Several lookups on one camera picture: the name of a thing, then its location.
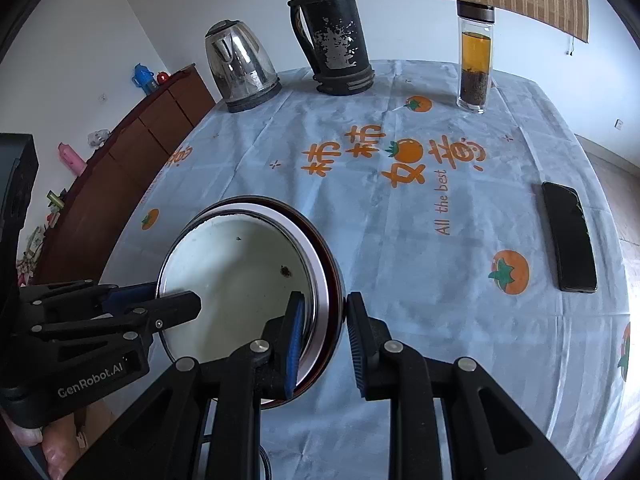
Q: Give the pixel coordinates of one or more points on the pink thermos bottle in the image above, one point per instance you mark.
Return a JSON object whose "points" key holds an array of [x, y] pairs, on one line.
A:
{"points": [[72, 160]]}

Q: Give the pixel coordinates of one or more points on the worn black thermos flask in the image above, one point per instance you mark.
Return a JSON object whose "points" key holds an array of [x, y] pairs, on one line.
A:
{"points": [[335, 35]]}

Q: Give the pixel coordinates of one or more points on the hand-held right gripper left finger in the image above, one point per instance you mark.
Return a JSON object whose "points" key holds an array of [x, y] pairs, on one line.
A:
{"points": [[295, 345]]}

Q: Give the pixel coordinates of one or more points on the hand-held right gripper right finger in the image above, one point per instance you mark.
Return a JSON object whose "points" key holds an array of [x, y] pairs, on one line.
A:
{"points": [[356, 345]]}

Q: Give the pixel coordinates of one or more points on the blue child's water bottle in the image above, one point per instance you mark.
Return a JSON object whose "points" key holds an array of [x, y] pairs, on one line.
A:
{"points": [[142, 77]]}

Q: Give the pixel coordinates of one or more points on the stainless steel electric kettle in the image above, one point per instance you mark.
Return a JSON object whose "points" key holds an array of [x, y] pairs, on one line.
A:
{"points": [[240, 65]]}

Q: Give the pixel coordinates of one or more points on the small red ornament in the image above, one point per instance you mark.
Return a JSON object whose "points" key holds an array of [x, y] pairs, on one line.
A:
{"points": [[163, 78]]}

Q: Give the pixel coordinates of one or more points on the small white ornament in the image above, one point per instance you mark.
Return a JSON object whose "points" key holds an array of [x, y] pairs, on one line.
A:
{"points": [[98, 138]]}

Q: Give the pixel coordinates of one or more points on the black smartphone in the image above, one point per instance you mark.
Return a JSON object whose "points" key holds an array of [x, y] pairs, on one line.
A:
{"points": [[570, 240]]}

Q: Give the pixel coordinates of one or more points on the glass tea bottle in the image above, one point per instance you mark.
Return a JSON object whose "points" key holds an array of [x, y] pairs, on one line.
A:
{"points": [[475, 60]]}

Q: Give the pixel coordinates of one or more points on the stainless steel bowl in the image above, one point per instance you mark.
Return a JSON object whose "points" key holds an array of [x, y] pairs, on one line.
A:
{"points": [[332, 280]]}

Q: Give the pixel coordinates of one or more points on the person's left hand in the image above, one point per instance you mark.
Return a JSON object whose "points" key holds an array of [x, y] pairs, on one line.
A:
{"points": [[57, 447]]}

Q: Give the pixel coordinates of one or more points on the brown wooden sideboard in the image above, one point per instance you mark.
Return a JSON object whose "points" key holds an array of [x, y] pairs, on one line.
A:
{"points": [[145, 125]]}

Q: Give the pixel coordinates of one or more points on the light blue printed tablecloth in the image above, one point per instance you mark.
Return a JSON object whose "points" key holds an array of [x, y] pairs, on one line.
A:
{"points": [[400, 260]]}

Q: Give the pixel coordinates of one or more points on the small green box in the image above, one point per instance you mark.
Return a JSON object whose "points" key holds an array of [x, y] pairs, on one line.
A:
{"points": [[55, 200]]}

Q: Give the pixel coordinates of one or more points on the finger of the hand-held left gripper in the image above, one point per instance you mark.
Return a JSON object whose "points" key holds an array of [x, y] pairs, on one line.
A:
{"points": [[175, 307], [127, 296]]}

